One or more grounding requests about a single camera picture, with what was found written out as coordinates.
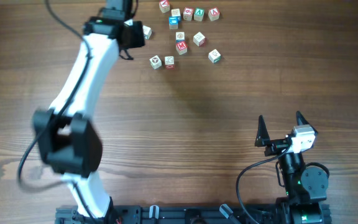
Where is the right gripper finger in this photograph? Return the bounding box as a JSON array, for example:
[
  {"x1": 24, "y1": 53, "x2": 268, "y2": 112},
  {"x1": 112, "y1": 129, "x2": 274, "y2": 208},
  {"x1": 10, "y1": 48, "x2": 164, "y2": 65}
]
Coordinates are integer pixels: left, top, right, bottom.
[
  {"x1": 254, "y1": 115, "x2": 270, "y2": 147},
  {"x1": 296, "y1": 111, "x2": 318, "y2": 136}
]

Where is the red sided picture block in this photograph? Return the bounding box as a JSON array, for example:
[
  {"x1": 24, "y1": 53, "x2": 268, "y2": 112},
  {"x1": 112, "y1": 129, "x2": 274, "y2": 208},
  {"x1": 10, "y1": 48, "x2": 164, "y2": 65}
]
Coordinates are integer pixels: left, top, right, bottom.
[{"x1": 193, "y1": 32, "x2": 206, "y2": 47}]

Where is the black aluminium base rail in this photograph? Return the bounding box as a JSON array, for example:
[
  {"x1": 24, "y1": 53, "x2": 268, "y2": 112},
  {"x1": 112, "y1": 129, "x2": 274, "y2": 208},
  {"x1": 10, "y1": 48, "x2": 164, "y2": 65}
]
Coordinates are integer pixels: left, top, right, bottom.
[{"x1": 54, "y1": 203, "x2": 333, "y2": 224}]

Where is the red letter A block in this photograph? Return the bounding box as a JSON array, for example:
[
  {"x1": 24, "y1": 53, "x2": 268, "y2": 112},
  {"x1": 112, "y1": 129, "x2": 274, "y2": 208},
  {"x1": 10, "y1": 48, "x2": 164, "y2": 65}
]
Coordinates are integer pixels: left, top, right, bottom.
[{"x1": 208, "y1": 7, "x2": 220, "y2": 21}]

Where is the red letter block top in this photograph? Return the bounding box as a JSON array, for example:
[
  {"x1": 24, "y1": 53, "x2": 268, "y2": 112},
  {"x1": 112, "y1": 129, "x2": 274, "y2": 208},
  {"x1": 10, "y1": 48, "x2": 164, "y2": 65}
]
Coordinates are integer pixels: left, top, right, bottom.
[{"x1": 158, "y1": 0, "x2": 170, "y2": 13}]

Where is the tan picture block top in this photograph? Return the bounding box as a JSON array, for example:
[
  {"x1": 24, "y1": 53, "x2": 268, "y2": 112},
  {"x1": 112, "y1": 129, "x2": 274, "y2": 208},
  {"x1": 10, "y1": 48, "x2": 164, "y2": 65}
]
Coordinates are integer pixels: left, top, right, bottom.
[{"x1": 171, "y1": 9, "x2": 181, "y2": 17}]

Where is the brown picture block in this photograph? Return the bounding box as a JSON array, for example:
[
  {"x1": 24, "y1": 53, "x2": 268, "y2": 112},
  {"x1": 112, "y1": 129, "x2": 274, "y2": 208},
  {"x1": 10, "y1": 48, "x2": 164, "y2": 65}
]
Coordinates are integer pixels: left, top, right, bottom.
[{"x1": 149, "y1": 55, "x2": 162, "y2": 70}]

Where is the green sided block left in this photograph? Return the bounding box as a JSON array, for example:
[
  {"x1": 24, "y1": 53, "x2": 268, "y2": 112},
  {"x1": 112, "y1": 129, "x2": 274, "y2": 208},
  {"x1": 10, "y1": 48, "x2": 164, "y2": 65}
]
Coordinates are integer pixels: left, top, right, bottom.
[{"x1": 142, "y1": 26, "x2": 152, "y2": 40}]

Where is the green letter V block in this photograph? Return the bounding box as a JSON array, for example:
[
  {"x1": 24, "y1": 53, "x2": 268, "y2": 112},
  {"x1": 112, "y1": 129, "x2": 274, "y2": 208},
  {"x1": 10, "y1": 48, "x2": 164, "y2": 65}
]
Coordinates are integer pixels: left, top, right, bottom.
[{"x1": 193, "y1": 7, "x2": 204, "y2": 22}]

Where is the green sided block right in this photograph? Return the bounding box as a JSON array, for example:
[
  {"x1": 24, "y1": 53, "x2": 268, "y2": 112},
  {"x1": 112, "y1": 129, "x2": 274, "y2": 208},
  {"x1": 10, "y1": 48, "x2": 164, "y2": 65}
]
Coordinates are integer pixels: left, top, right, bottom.
[{"x1": 208, "y1": 49, "x2": 221, "y2": 63}]

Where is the green sided block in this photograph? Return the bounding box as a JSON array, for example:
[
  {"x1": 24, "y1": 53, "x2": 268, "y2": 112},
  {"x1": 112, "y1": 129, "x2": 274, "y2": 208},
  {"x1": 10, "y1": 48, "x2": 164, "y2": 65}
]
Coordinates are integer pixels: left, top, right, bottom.
[
  {"x1": 142, "y1": 26, "x2": 152, "y2": 40},
  {"x1": 208, "y1": 49, "x2": 221, "y2": 63}
]

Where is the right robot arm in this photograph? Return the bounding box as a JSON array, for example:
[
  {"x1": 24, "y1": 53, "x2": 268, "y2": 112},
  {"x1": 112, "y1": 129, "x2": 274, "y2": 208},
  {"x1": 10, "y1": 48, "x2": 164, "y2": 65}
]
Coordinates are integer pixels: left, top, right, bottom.
[{"x1": 255, "y1": 111, "x2": 332, "y2": 224}]

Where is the orange picture blue block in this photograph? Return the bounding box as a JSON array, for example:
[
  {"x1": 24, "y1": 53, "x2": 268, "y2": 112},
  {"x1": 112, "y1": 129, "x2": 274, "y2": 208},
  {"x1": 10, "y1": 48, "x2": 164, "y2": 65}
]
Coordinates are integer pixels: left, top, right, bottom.
[{"x1": 175, "y1": 32, "x2": 185, "y2": 43}]

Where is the red number nine block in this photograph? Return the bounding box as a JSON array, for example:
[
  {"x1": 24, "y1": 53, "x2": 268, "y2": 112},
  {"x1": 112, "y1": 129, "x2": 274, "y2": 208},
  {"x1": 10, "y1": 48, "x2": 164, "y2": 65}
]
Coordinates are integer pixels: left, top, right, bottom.
[{"x1": 183, "y1": 7, "x2": 194, "y2": 21}]

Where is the red letter M block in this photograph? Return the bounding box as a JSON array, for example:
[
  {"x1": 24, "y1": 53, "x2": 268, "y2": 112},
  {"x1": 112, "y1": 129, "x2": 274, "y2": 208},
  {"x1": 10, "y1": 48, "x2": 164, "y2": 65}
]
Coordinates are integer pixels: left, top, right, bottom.
[{"x1": 176, "y1": 41, "x2": 188, "y2": 55}]

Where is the red sided block bottom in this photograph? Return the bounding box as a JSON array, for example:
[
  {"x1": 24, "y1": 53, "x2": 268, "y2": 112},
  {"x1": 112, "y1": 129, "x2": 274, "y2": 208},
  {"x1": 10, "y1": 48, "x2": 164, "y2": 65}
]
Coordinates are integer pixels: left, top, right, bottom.
[{"x1": 165, "y1": 56, "x2": 175, "y2": 69}]

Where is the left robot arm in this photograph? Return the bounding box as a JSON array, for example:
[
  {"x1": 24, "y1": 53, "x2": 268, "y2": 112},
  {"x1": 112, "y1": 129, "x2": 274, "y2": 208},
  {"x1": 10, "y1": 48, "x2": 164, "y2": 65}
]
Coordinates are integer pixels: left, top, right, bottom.
[{"x1": 31, "y1": 0, "x2": 145, "y2": 223}]

